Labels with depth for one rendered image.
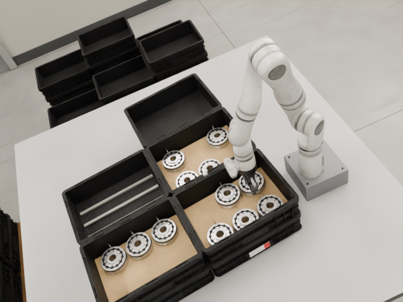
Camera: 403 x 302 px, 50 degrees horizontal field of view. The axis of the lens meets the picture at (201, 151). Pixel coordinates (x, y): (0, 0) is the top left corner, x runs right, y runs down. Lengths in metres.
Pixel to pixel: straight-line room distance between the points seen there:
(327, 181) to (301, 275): 0.39
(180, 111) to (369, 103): 1.51
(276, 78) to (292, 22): 2.73
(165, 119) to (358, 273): 1.11
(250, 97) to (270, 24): 2.67
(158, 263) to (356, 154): 0.97
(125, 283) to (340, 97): 2.11
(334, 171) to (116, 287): 0.96
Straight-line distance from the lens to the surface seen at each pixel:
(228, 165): 1.58
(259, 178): 1.75
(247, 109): 1.35
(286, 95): 1.35
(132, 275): 1.71
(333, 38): 3.74
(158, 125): 2.12
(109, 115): 2.50
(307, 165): 1.74
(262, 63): 1.22
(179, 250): 1.69
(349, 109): 3.15
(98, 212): 1.93
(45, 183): 2.37
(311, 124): 1.56
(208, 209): 1.75
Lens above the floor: 2.28
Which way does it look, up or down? 48 degrees down
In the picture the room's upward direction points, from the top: 20 degrees counter-clockwise
